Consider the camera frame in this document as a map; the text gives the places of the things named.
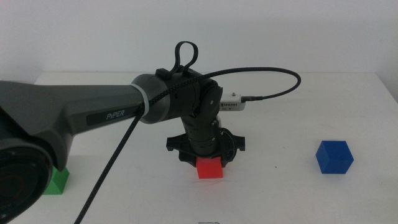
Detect red cube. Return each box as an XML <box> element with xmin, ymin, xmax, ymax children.
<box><xmin>196</xmin><ymin>157</ymin><xmax>224</xmax><ymax>179</ymax></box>

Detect blue cube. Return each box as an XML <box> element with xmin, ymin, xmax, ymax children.
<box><xmin>315</xmin><ymin>140</ymin><xmax>354</xmax><ymax>174</ymax></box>

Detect green cube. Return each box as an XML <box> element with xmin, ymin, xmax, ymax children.
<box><xmin>43</xmin><ymin>166</ymin><xmax>70</xmax><ymax>196</ymax></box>

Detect white cable tie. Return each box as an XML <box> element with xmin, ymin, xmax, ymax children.
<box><xmin>130</xmin><ymin>83</ymin><xmax>150</xmax><ymax>118</ymax></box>

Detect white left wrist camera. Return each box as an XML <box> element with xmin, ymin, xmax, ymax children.
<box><xmin>220</xmin><ymin>91</ymin><xmax>246</xmax><ymax>111</ymax></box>

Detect black braided cable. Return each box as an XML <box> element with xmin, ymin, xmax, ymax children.
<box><xmin>73</xmin><ymin>67</ymin><xmax>302</xmax><ymax>224</ymax></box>

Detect smooth black cable loop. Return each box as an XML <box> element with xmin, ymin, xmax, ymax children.
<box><xmin>170</xmin><ymin>40</ymin><xmax>199</xmax><ymax>75</ymax></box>

